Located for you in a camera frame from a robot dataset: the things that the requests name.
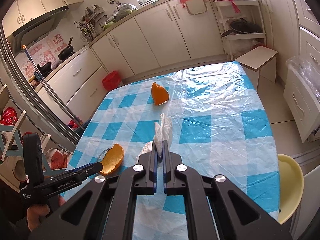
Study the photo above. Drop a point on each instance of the white wall cabinets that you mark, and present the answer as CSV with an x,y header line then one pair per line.
x,y
50,0

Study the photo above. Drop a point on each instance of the yellow plastic bin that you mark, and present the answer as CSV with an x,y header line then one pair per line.
x,y
290,187

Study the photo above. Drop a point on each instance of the blue checkered plastic tablecloth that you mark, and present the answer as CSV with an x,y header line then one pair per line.
x,y
220,135

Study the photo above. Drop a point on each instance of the white drawer cabinet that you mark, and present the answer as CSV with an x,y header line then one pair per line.
x,y
305,110

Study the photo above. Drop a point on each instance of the white and blue shelf rack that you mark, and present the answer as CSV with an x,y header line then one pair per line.
x,y
10,130

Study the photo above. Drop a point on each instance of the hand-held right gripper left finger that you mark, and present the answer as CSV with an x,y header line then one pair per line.
x,y
155,160

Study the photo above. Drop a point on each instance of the black lidded pan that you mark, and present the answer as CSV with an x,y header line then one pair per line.
x,y
243,27

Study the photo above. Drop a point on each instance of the person's left hand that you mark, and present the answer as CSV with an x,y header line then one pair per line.
x,y
36,213

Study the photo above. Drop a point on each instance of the grey sliding door frame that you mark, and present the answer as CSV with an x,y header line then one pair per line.
x,y
30,85

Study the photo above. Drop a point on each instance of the white base cabinets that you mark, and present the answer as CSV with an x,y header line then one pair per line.
x,y
150,37

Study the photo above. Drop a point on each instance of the black frying pan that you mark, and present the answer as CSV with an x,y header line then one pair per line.
x,y
45,68

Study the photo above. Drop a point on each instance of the red package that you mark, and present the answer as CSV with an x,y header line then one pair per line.
x,y
58,160
8,116

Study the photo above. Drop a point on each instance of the white stool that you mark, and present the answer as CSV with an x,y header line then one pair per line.
x,y
257,55

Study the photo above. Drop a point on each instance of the utensil holder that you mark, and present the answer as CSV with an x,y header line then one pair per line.
x,y
87,27

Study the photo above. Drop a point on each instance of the orange peel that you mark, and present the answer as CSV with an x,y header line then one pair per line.
x,y
160,93
113,160

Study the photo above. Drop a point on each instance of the clear plastic bag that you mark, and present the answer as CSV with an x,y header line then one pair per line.
x,y
305,72

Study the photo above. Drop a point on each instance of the red-lined waste basket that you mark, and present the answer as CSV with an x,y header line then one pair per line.
x,y
111,80

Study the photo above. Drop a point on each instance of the white trolley rack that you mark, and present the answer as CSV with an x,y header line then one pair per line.
x,y
261,17

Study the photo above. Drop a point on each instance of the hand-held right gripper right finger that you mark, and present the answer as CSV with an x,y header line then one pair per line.
x,y
165,160

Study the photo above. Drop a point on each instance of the black wok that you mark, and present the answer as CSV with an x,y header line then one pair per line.
x,y
66,53

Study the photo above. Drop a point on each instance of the black range hood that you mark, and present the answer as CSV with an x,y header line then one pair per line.
x,y
37,27

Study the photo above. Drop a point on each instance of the white tissue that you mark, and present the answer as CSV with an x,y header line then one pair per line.
x,y
165,130

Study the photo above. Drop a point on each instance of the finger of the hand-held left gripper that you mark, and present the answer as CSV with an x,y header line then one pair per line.
x,y
88,170

